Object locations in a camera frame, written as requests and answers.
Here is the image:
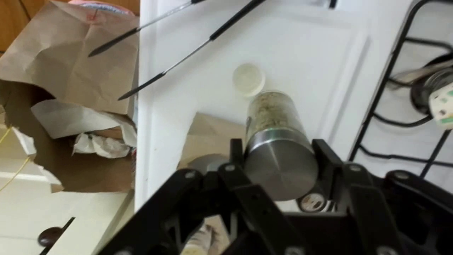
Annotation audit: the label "white tray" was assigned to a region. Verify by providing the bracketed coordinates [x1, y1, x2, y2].
[134, 3, 367, 204]

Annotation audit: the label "crumpled white paper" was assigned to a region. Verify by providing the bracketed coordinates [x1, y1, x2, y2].
[72, 134, 130, 159]

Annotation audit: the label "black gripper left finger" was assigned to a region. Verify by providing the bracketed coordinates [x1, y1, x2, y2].
[217, 139, 307, 255]

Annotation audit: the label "brown paper bag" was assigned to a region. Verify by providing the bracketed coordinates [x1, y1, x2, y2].
[0, 2, 137, 193]

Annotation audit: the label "white stove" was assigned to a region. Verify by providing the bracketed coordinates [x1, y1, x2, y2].
[134, 0, 451, 206]

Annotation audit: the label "white plastic lid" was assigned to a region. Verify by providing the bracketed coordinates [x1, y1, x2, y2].
[232, 63, 266, 97]

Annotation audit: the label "black tongs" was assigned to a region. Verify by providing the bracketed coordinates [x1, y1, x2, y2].
[87, 0, 270, 107]

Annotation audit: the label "glass jar with steel lid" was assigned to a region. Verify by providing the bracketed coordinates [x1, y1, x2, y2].
[243, 91, 318, 202]

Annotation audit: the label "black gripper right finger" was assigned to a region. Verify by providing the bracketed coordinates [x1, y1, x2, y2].
[312, 139, 401, 255]

